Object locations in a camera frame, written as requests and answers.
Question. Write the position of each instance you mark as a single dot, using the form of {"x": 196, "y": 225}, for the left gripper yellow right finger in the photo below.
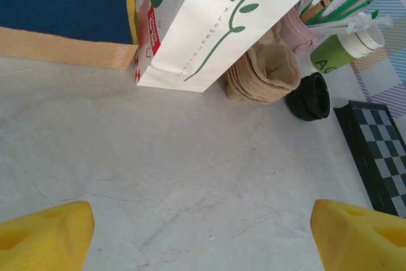
{"x": 358, "y": 242}

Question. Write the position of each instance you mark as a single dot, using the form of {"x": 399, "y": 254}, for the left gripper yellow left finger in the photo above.
{"x": 44, "y": 239}

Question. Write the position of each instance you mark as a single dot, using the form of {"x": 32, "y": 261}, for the blue napkin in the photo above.
{"x": 63, "y": 1}

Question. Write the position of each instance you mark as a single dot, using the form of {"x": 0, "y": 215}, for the white flower print paper bag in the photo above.
{"x": 203, "y": 30}

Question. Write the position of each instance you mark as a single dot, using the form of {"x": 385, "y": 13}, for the black silver chessboard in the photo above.
{"x": 377, "y": 150}

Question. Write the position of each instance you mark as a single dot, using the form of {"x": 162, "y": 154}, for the stack of green paper cups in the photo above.
{"x": 333, "y": 53}

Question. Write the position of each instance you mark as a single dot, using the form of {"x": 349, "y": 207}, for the white wrapped straw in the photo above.
{"x": 364, "y": 24}

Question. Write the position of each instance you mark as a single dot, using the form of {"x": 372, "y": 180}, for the pink straw holder cup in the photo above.
{"x": 295, "y": 33}

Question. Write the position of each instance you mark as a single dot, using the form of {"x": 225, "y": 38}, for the brown paper straw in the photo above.
{"x": 315, "y": 9}

